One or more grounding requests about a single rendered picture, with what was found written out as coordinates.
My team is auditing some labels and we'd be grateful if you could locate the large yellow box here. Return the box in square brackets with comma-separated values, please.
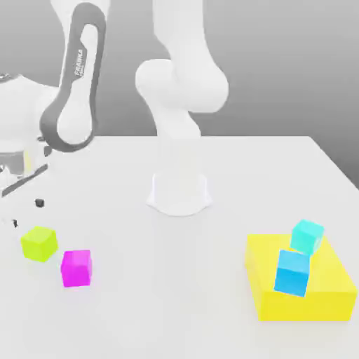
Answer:
[245, 233, 359, 323]

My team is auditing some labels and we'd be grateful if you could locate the small lime green cube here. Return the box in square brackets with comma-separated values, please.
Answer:
[20, 225, 59, 264]

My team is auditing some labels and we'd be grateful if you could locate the small turquoise cube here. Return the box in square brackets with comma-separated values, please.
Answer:
[290, 219, 325, 257]

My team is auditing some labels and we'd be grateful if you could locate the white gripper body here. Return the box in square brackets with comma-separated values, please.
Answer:
[0, 163, 50, 203]

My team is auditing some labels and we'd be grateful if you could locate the small magenta cube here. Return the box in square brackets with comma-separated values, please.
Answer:
[60, 249, 93, 289]

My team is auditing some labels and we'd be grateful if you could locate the small sky blue cube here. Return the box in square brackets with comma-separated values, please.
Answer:
[273, 249, 311, 299]

